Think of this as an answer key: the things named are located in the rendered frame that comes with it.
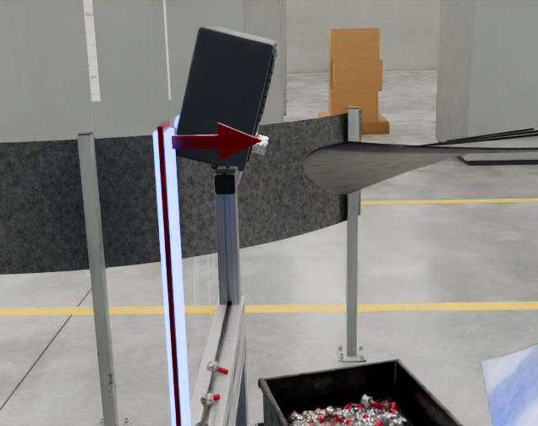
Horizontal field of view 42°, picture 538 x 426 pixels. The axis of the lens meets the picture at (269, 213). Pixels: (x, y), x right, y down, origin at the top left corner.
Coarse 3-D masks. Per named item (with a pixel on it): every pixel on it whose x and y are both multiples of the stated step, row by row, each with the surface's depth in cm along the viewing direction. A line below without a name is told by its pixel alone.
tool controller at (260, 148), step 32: (224, 32) 99; (192, 64) 100; (224, 64) 100; (256, 64) 100; (192, 96) 101; (224, 96) 101; (256, 96) 101; (192, 128) 102; (256, 128) 104; (224, 160) 103
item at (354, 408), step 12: (324, 408) 78; (336, 408) 78; (348, 408) 78; (360, 408) 77; (372, 408) 77; (384, 408) 77; (396, 408) 78; (288, 420) 76; (300, 420) 75; (312, 420) 75; (324, 420) 75; (336, 420) 75; (348, 420) 75; (360, 420) 75; (372, 420) 75; (396, 420) 75; (408, 420) 75
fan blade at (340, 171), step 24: (336, 144) 36; (360, 144) 36; (384, 144) 36; (432, 144) 45; (456, 144) 43; (480, 144) 39; (504, 144) 39; (528, 144) 39; (312, 168) 46; (336, 168) 47; (360, 168) 49; (384, 168) 51; (408, 168) 54; (336, 192) 57
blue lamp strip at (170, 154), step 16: (176, 176) 47; (176, 192) 47; (176, 208) 47; (176, 224) 47; (176, 240) 46; (176, 256) 46; (176, 272) 47; (176, 288) 47; (176, 304) 47; (176, 320) 47
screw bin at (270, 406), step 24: (264, 384) 76; (288, 384) 78; (312, 384) 78; (336, 384) 79; (360, 384) 80; (384, 384) 81; (408, 384) 78; (264, 408) 77; (288, 408) 78; (312, 408) 79; (408, 408) 78; (432, 408) 72
